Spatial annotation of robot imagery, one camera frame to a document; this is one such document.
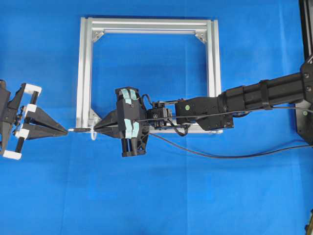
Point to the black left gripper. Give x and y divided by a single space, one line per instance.
44 125

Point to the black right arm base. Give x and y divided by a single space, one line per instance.
304 113

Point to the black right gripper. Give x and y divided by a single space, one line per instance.
134 121

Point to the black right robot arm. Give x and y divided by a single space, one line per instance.
216 113

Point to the aluminium extrusion frame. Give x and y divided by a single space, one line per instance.
166 59

